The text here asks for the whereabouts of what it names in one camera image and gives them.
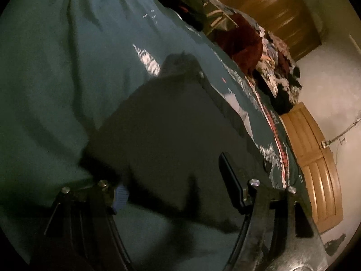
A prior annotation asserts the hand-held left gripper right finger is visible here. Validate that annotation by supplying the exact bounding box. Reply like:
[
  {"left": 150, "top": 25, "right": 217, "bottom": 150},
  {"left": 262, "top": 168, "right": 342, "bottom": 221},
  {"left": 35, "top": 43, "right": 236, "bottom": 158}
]
[{"left": 218, "top": 152, "right": 328, "bottom": 271}]

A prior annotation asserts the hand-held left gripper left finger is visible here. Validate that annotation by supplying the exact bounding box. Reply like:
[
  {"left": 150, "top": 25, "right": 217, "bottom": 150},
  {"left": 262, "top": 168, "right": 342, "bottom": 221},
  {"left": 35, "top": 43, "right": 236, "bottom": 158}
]
[{"left": 31, "top": 179, "right": 133, "bottom": 271}]

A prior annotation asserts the green patterned sweater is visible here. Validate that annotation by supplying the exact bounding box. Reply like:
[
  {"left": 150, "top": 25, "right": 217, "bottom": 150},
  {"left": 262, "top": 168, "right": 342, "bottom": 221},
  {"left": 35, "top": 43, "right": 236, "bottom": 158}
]
[{"left": 0, "top": 0, "right": 311, "bottom": 271}]

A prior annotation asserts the light wooden headboard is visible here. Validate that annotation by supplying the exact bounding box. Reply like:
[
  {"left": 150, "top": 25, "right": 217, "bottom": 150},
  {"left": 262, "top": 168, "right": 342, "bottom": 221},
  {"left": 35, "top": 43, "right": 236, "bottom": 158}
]
[{"left": 280, "top": 102, "right": 344, "bottom": 234}]

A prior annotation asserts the floral patterned cloth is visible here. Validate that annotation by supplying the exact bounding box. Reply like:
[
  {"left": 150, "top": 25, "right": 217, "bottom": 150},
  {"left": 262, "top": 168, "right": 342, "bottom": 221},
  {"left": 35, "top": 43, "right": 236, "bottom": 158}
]
[{"left": 252, "top": 28, "right": 303, "bottom": 113}]

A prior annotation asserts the dark red cloth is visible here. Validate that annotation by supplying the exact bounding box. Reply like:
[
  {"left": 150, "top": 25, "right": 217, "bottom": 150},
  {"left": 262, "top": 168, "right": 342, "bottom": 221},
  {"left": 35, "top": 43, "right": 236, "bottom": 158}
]
[{"left": 213, "top": 14, "right": 265, "bottom": 75}]

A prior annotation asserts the dark wooden wardrobe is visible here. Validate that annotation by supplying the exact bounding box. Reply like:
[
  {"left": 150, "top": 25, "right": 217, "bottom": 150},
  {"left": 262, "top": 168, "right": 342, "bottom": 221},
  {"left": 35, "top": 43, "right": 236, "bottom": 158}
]
[{"left": 194, "top": 0, "right": 322, "bottom": 62}]

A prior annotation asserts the hanging wall cord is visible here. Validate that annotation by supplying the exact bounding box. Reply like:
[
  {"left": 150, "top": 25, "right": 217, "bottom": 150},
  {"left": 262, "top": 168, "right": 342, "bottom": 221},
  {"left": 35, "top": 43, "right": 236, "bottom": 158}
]
[{"left": 321, "top": 117, "right": 361, "bottom": 149}]

